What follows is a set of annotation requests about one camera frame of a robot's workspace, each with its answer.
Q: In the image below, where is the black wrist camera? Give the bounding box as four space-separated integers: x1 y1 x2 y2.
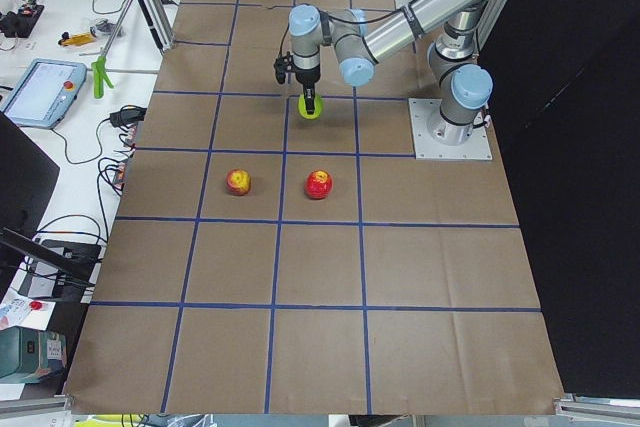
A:
273 52 292 85

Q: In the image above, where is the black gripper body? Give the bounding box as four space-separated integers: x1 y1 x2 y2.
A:
295 66 320 93

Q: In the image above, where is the green box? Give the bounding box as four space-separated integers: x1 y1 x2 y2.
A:
1 326 67 384

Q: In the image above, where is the teach pendant tablet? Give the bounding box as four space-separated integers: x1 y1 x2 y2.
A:
2 58 87 129

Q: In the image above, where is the dark red apple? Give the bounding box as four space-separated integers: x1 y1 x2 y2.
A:
304 170 333 200

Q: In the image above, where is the green apple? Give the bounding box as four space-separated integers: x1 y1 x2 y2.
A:
297 95 324 120

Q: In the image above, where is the brown paper mat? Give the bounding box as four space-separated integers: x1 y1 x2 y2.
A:
65 0 562 415

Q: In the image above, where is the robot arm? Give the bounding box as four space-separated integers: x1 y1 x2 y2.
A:
274 0 490 118

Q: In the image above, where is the black monitor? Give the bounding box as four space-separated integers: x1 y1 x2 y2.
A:
1 116 101 302

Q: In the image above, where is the black power adapter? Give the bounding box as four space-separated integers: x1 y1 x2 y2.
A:
109 106 147 127

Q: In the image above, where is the red yellow apple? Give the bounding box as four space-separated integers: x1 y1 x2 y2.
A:
226 169 252 196

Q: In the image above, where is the reacher grabber tool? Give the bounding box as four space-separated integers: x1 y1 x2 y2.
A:
78 0 139 101

